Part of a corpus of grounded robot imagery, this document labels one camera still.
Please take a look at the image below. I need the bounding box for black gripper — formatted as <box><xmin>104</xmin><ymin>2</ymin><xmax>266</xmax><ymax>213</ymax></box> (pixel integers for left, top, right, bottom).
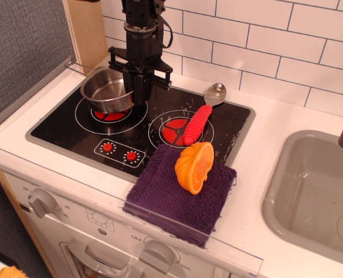
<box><xmin>108</xmin><ymin>25</ymin><xmax>173</xmax><ymax>105</ymax></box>

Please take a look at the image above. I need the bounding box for metal pot with wire handle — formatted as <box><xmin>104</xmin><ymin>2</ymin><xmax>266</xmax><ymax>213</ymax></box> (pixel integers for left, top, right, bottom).
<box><xmin>79</xmin><ymin>65</ymin><xmax>135</xmax><ymax>114</ymax></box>

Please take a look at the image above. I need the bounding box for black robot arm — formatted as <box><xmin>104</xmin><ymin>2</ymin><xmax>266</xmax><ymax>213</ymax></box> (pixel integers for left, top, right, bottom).
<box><xmin>109</xmin><ymin>1</ymin><xmax>174</xmax><ymax>105</ymax></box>

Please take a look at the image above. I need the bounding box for black toy stovetop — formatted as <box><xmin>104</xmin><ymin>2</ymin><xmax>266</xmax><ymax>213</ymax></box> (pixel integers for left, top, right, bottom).
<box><xmin>25</xmin><ymin>66</ymin><xmax>256</xmax><ymax>184</ymax></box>

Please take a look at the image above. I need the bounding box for orange plastic squash half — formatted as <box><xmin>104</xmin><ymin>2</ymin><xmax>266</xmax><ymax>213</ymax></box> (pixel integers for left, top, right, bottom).
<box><xmin>175</xmin><ymin>142</ymin><xmax>215</xmax><ymax>195</ymax></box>

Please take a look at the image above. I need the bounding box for purple towel cloth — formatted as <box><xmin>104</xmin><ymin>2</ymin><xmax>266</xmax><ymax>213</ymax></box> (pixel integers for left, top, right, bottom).
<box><xmin>123</xmin><ymin>144</ymin><xmax>237</xmax><ymax>248</ymax></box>

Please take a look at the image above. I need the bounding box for grey timer knob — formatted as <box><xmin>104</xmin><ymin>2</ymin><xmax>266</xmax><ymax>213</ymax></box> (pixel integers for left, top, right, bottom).
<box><xmin>28</xmin><ymin>188</ymin><xmax>57</xmax><ymax>218</ymax></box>

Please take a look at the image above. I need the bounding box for white toy oven front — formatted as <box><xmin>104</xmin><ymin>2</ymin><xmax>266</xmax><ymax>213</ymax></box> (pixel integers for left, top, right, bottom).
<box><xmin>5</xmin><ymin>174</ymin><xmax>250</xmax><ymax>277</ymax></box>

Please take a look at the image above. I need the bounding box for grey oven knob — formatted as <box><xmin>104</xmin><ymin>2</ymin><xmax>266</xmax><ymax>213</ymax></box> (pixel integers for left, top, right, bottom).
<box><xmin>139</xmin><ymin>240</ymin><xmax>176</xmax><ymax>275</ymax></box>

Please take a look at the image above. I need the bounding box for grey sink basin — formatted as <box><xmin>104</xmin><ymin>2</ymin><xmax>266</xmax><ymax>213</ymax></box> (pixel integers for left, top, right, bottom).
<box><xmin>262</xmin><ymin>130</ymin><xmax>343</xmax><ymax>264</ymax></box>

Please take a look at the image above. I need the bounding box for orange object on floor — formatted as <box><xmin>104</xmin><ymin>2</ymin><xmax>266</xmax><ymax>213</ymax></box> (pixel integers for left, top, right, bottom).
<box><xmin>0</xmin><ymin>266</ymin><xmax>27</xmax><ymax>278</ymax></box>

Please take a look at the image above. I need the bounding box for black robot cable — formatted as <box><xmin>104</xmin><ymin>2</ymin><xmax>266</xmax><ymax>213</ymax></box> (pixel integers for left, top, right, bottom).
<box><xmin>156</xmin><ymin>16</ymin><xmax>174</xmax><ymax>49</ymax></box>

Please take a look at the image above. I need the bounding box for spoon with red handle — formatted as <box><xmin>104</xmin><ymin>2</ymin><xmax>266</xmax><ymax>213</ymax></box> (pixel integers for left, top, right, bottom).
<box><xmin>183</xmin><ymin>83</ymin><xmax>227</xmax><ymax>146</ymax></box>

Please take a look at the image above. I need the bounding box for wooden side post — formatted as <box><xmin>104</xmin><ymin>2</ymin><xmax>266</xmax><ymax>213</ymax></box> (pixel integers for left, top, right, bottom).
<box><xmin>62</xmin><ymin>0</ymin><xmax>108</xmax><ymax>74</ymax></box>

